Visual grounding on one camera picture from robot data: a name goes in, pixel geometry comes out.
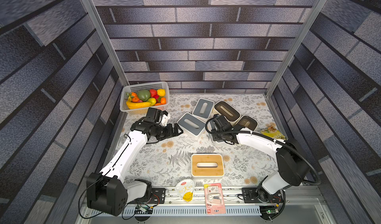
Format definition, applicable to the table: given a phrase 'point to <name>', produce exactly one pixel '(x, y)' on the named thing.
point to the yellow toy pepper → (161, 92)
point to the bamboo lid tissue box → (207, 166)
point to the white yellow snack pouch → (185, 189)
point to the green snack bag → (272, 131)
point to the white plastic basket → (137, 99)
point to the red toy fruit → (154, 93)
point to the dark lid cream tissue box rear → (230, 113)
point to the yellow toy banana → (131, 105)
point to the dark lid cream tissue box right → (246, 121)
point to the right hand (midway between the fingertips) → (214, 132)
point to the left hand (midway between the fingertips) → (177, 132)
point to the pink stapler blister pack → (214, 198)
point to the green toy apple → (153, 100)
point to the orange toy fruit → (163, 100)
